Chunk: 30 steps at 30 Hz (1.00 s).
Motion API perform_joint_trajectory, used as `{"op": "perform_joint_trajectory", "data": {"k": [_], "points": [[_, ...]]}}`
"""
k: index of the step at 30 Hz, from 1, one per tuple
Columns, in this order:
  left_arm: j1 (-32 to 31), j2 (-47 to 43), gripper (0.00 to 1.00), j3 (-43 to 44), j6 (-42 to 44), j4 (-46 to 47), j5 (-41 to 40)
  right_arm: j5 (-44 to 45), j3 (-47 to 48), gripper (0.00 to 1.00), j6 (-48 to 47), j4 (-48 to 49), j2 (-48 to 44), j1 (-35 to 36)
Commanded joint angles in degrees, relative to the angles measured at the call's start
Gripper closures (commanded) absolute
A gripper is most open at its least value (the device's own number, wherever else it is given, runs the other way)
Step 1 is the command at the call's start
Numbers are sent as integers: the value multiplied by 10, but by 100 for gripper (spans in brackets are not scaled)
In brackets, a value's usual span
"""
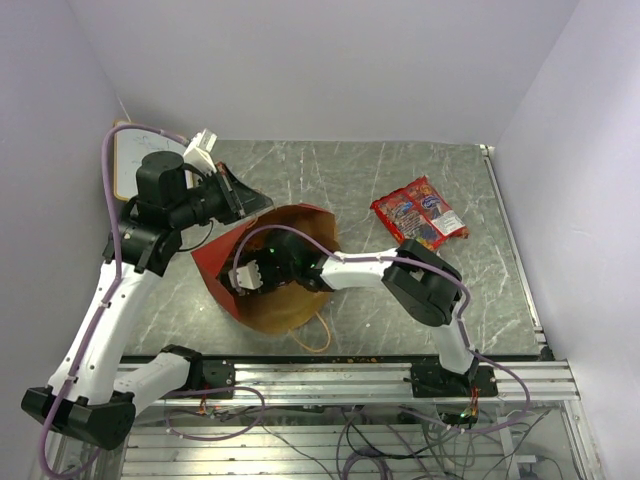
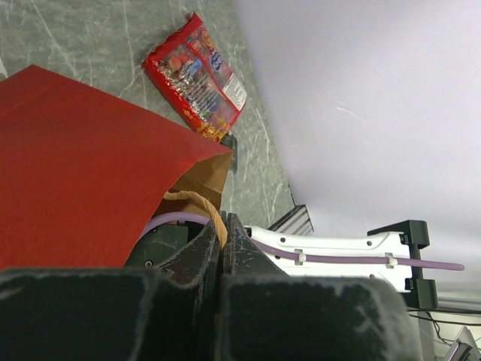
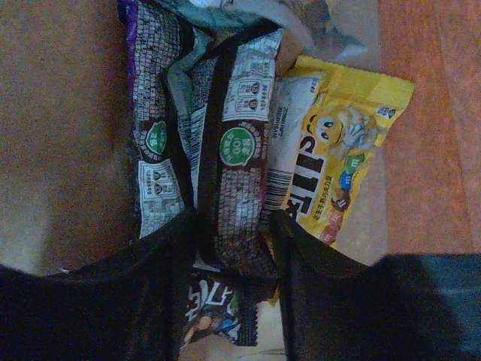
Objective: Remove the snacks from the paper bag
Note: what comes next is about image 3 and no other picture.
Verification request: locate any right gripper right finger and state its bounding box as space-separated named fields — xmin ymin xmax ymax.
xmin=270 ymin=211 xmax=480 ymax=360

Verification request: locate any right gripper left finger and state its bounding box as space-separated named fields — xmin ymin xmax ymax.
xmin=1 ymin=209 xmax=195 ymax=360

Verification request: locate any brown chocolate bar wrapper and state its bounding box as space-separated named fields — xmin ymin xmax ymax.
xmin=192 ymin=29 xmax=283 ymax=278

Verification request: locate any red paper bag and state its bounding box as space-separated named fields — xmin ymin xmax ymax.
xmin=0 ymin=0 xmax=481 ymax=361

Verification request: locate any yellow candy packet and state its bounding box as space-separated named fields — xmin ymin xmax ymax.
xmin=260 ymin=56 xmax=415 ymax=247

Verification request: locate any silver blue snack packet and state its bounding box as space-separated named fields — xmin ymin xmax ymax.
xmin=157 ymin=0 xmax=369 ymax=61

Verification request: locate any dark candy packet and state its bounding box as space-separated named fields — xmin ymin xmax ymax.
xmin=180 ymin=268 xmax=258 ymax=348

